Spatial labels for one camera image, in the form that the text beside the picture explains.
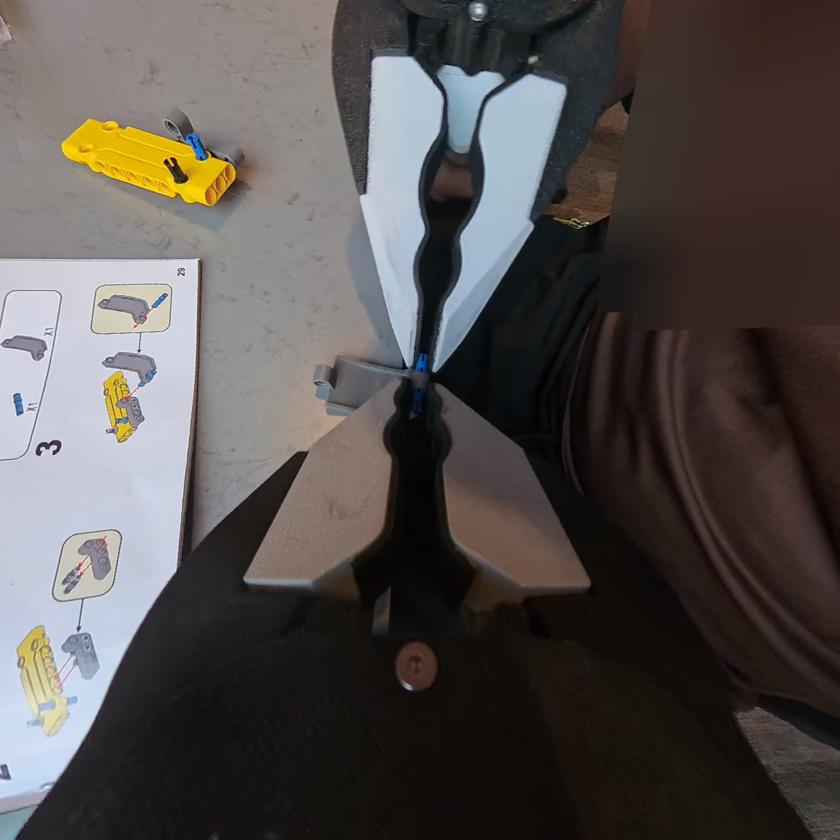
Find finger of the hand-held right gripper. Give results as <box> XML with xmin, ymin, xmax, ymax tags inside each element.
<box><xmin>432</xmin><ymin>71</ymin><xmax>570</xmax><ymax>367</ymax></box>
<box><xmin>358</xmin><ymin>56</ymin><xmax>448</xmax><ymax>368</ymax></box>

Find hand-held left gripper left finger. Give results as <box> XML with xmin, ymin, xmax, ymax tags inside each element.
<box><xmin>243</xmin><ymin>381</ymin><xmax>404</xmax><ymax>603</ymax></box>

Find person's legs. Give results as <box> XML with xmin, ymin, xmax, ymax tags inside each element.
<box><xmin>420</xmin><ymin>217</ymin><xmax>605</xmax><ymax>460</ymax></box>

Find yellow beam panel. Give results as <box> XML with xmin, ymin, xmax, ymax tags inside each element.
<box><xmin>61</xmin><ymin>118</ymin><xmax>237</xmax><ymax>207</ymax></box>

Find person's brown sweater torso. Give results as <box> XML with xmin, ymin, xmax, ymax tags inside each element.
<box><xmin>564</xmin><ymin>311</ymin><xmax>840</xmax><ymax>716</ymax></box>

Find white instruction booklet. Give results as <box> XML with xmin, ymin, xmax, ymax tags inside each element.
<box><xmin>0</xmin><ymin>258</ymin><xmax>203</xmax><ymax>815</ymax></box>

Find person's right hand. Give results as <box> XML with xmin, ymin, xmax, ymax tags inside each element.
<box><xmin>428</xmin><ymin>153</ymin><xmax>475</xmax><ymax>202</ymax></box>

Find grey angled connector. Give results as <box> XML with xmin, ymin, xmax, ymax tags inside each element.
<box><xmin>311</xmin><ymin>354</ymin><xmax>427</xmax><ymax>417</ymax></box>
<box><xmin>163</xmin><ymin>108</ymin><xmax>245</xmax><ymax>165</ymax></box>

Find grey desk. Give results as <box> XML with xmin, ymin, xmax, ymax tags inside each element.
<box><xmin>0</xmin><ymin>0</ymin><xmax>408</xmax><ymax>637</ymax></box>

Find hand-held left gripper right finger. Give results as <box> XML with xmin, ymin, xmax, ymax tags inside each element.
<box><xmin>432</xmin><ymin>384</ymin><xmax>592</xmax><ymax>613</ymax></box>

